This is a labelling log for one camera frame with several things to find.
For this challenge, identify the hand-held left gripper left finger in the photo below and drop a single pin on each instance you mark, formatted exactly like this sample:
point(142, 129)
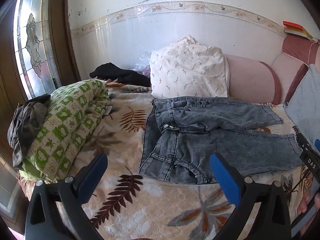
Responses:
point(93, 177)

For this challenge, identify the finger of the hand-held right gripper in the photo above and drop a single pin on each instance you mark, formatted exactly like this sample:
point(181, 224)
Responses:
point(307, 152)

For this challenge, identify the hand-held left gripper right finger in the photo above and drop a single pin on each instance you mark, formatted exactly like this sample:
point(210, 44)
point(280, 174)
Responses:
point(225, 177)

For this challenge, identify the grey blue denim pants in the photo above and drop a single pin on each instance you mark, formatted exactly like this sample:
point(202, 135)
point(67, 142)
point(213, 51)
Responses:
point(200, 140)

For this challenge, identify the person's right hand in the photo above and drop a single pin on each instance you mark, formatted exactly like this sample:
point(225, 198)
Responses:
point(303, 203)

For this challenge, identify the light blue pillow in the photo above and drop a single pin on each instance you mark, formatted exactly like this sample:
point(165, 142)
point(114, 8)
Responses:
point(305, 100)

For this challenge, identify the green white patterned quilt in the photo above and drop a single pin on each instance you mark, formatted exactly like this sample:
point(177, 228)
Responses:
point(67, 120)

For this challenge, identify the leaf printed blanket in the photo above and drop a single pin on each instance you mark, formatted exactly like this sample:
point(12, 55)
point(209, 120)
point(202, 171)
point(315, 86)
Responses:
point(150, 205)

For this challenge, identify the grey crumpled clothing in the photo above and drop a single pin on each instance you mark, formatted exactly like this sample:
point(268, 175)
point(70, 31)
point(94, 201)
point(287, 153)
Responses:
point(25, 125)

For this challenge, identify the pink padded headboard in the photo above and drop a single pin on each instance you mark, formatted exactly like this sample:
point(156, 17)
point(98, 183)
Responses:
point(247, 80)

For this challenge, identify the black garment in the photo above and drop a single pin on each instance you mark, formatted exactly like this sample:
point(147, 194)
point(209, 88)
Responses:
point(117, 73)

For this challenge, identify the white floral pillow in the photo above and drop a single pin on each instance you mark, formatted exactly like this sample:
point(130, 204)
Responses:
point(190, 67)

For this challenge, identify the clear plastic bag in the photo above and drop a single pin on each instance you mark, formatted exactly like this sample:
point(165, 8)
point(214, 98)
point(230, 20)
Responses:
point(142, 65)

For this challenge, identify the red book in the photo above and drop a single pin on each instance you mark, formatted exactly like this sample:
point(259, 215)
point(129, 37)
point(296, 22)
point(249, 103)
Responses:
point(292, 25)

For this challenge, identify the brown wooden door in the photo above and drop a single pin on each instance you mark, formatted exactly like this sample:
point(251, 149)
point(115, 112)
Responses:
point(62, 42)

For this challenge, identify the stained glass door pane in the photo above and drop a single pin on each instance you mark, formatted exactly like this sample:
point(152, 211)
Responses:
point(32, 42)

